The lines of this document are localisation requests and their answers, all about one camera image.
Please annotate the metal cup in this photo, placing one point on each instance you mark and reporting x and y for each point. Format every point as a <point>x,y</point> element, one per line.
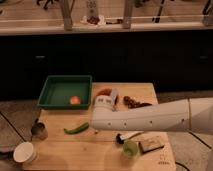
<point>39,131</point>

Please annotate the green cup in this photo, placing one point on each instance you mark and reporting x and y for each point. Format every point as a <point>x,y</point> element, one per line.
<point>130,149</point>

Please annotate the wooden table board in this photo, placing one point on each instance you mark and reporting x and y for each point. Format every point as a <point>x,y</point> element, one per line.
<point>89,150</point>

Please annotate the orange fruit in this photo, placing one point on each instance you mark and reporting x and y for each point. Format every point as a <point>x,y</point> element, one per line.
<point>75,100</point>

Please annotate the bunch of dark grapes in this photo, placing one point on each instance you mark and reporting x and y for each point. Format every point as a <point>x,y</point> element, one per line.
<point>131,103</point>

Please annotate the white handled brush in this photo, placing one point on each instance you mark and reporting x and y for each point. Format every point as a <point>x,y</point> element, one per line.
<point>120,138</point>

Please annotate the grey spatula blade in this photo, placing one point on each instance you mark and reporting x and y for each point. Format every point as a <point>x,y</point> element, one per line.
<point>113,96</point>

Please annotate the orange bowl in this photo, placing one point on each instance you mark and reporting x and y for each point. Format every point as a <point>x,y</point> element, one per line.
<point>106,92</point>

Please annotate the green pepper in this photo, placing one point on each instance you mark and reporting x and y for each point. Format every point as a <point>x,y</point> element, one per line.
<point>78,129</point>

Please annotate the brown scrub sponge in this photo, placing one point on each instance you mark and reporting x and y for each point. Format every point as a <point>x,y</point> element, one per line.
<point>151,144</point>

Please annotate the green plastic tray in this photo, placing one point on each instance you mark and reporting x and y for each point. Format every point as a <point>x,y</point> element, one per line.
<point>58,89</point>

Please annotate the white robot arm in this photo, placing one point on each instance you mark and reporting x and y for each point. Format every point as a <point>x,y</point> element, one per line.
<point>195,114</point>

